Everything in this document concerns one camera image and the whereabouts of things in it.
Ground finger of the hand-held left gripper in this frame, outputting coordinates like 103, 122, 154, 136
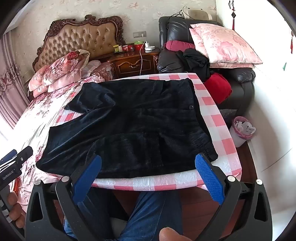
0, 150, 18, 166
13, 146, 34, 165

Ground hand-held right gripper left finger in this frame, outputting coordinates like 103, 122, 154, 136
25, 155, 102, 241

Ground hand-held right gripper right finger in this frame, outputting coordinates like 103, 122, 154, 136
195, 153, 272, 241

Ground black pants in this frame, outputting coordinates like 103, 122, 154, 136
36, 78, 219, 179

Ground person's left hand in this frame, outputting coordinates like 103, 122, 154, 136
6, 192, 25, 229

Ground person's right hand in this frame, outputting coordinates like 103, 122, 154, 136
159, 227, 184, 241

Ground pink floral bed sheet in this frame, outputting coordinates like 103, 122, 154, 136
13, 76, 105, 210

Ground pink checkered tablecloth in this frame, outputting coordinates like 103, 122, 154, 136
56, 73, 242, 192

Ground pink waste bin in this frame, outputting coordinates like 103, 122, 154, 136
229, 116, 256, 148

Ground pink patterned curtain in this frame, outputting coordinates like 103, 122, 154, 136
0, 30, 31, 130

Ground person's blue jeans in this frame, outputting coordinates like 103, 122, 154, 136
63, 186, 184, 241

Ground pink floral bed pillows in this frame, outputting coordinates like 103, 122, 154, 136
28, 49, 91, 98

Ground red cloth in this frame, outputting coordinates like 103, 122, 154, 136
203, 72, 233, 104

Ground black leather armchair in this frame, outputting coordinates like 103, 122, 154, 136
157, 16, 256, 112

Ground pink striped bed pillow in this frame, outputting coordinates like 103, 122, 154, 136
82, 60, 114, 82

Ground carved wooden nightstand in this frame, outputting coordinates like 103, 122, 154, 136
107, 46, 161, 80

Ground black clothes heap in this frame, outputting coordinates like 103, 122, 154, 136
175, 48, 211, 81

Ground tufted carved wooden headboard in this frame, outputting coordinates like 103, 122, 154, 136
32, 15, 127, 72

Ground large pink floral pillow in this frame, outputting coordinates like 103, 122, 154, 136
189, 23, 263, 65

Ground maroon cushion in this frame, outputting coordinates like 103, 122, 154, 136
164, 40, 196, 53

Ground beige appliance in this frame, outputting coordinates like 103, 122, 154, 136
184, 8, 213, 22

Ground white charger cable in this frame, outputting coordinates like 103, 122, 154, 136
139, 41, 149, 75

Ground red knot wall ornament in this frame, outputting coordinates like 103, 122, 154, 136
228, 0, 237, 31

